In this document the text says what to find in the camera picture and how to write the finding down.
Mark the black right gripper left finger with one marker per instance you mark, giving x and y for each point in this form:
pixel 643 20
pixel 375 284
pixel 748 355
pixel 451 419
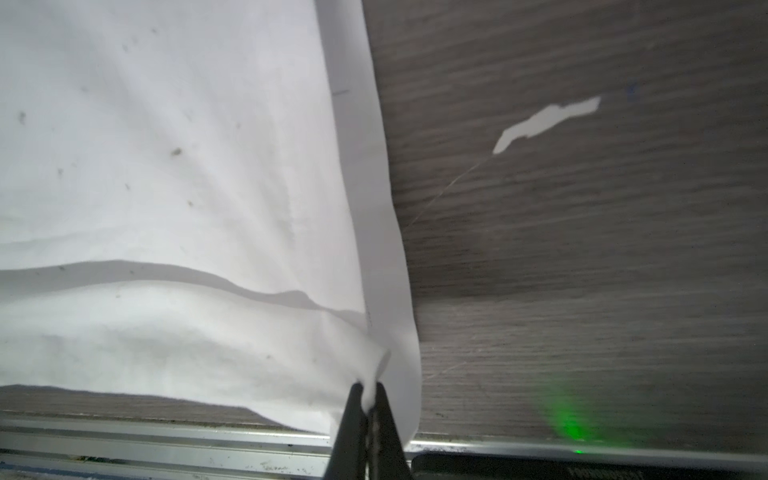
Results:
pixel 348 459

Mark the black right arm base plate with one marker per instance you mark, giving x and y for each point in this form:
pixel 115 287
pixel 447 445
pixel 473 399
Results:
pixel 467 466

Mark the aluminium cage frame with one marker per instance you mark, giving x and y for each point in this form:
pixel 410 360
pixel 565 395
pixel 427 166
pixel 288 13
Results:
pixel 88 448

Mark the white paper scrap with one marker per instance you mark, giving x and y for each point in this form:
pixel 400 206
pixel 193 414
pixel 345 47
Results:
pixel 544 120

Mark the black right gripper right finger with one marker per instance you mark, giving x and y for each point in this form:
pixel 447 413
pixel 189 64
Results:
pixel 386 459

